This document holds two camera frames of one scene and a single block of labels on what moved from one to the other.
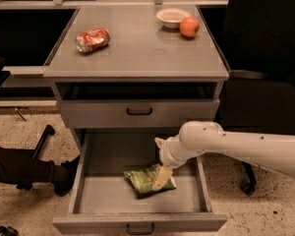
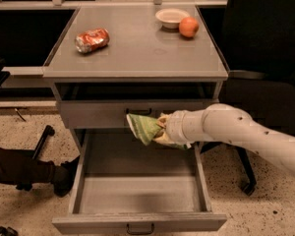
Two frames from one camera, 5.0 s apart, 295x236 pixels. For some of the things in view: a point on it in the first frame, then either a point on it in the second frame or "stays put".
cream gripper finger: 159,142 -> 162,119
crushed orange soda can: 90,40 stays put
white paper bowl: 171,17 stays put
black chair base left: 48,130 stays put
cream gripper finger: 163,174 -> 164,139
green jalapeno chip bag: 142,180 -> 146,129
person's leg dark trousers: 18,166 stays put
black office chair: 261,32 stays put
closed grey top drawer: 137,113 stays put
